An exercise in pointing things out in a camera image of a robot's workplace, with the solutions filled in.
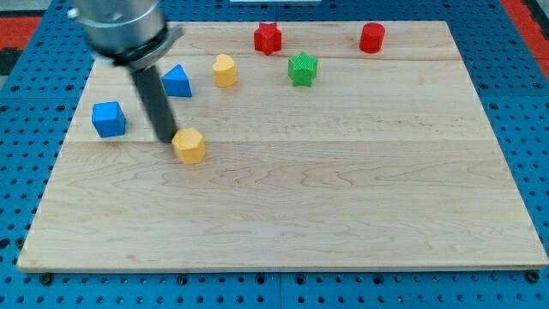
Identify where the green star block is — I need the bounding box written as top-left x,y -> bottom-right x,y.
288,51 -> 318,87

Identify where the red cylinder block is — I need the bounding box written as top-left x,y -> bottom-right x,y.
359,22 -> 386,54

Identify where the blue cube block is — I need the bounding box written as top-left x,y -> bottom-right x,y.
92,101 -> 126,138

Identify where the blue triangle block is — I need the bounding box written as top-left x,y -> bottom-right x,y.
161,64 -> 192,97

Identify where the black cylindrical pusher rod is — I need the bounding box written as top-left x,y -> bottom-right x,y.
130,66 -> 178,143

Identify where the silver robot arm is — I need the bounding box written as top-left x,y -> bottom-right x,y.
67,0 -> 184,143

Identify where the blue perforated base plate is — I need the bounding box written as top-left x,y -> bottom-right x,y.
1,0 -> 548,308

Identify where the yellow heart block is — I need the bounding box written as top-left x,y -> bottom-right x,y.
212,54 -> 238,88

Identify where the red star block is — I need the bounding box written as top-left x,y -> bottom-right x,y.
254,22 -> 282,56

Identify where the wooden board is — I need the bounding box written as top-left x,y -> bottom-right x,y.
17,21 -> 548,273

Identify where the yellow hexagon block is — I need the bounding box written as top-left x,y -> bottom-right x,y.
172,128 -> 206,165

